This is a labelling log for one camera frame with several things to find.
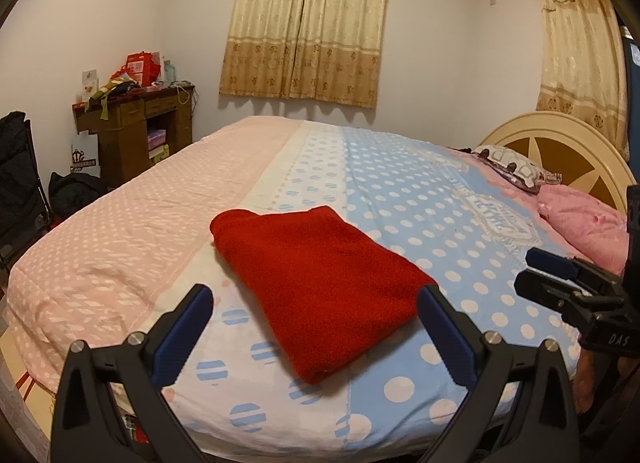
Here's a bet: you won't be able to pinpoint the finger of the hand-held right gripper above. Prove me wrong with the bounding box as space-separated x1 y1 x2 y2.
514 268 596 324
526 248 626 294

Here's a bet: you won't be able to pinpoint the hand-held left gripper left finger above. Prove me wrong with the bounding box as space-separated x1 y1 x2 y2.
50 284 215 463

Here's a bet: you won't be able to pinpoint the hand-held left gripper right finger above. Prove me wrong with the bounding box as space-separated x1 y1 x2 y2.
417 284 581 463

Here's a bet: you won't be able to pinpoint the red knitted sweater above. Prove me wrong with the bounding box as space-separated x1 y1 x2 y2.
209 206 440 385

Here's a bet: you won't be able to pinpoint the person's right hand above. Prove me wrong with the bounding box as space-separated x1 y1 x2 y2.
575 348 640 414

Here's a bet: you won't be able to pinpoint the pink quilt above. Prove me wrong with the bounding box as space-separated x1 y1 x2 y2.
537 184 631 276

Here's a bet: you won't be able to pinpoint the patterned pillow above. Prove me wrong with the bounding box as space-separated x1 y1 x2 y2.
472 144 563 194

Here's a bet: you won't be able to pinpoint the cream round headboard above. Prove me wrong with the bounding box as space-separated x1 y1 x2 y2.
482 112 636 221

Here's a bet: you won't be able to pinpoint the polka dot bed sheet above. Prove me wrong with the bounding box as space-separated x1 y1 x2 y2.
5 116 626 454

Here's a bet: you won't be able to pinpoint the black bag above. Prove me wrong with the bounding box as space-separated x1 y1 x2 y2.
48 170 108 224

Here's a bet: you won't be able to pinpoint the pink boxes in desk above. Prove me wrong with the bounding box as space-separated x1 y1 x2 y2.
147 127 171 161

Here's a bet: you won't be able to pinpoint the white crown print bag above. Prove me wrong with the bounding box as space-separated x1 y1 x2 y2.
70 132 101 176

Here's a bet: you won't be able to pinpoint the brown wooden desk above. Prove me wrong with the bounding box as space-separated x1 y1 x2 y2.
72 84 196 189

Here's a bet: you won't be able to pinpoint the narrow beige curtain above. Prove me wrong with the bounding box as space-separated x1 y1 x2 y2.
530 0 630 161

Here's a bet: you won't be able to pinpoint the black folding chair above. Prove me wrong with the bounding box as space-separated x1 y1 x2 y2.
0 110 51 269

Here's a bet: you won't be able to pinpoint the dark window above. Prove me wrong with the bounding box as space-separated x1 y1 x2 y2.
620 26 640 69

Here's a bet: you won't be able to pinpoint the white card box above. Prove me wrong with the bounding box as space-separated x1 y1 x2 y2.
81 69 101 104

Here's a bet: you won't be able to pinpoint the red gift bag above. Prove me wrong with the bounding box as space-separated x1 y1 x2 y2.
125 50 163 89

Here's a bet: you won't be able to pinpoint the wide beige curtain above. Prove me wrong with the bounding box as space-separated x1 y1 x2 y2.
218 0 391 109

